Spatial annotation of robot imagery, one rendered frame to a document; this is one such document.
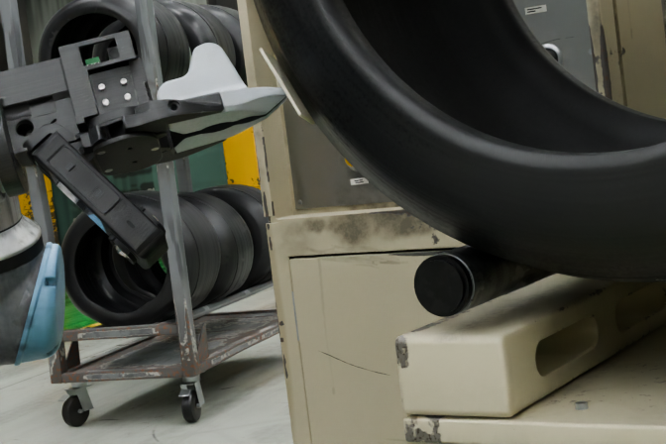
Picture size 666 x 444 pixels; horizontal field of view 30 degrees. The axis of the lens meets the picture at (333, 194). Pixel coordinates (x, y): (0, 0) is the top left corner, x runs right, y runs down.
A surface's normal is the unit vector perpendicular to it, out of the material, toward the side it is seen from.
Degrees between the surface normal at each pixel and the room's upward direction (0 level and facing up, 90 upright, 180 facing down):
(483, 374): 90
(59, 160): 72
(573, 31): 90
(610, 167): 101
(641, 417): 0
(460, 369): 90
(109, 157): 159
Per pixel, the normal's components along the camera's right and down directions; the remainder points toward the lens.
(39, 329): 0.16, 0.36
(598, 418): -0.12, -0.99
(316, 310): -0.55, 0.11
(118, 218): 0.07, -0.27
